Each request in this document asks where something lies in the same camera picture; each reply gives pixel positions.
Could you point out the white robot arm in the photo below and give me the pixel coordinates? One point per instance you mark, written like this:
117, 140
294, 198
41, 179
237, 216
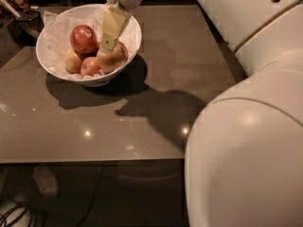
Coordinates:
244, 155

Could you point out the small red front apple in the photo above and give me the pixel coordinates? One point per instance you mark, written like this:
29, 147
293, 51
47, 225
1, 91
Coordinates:
89, 67

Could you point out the red apple at right rear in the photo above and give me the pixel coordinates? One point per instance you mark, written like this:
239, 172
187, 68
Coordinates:
124, 49

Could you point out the white crumpled paper liner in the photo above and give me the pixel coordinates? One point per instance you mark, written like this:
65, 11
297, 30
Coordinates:
60, 29

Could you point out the red apple with sticker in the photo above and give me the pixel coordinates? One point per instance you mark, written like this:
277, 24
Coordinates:
83, 39

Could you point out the yellow apple at left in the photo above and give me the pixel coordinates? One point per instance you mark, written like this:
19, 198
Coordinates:
73, 61

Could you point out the white shoe under table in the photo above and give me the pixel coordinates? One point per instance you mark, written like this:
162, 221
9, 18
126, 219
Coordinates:
46, 181

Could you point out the yellow-red front apple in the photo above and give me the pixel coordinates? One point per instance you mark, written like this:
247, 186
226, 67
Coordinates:
109, 62

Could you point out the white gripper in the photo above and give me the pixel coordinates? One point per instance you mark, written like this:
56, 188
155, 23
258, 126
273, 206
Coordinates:
114, 20

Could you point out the dark bag with strap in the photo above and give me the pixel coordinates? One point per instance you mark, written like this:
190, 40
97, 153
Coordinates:
28, 19

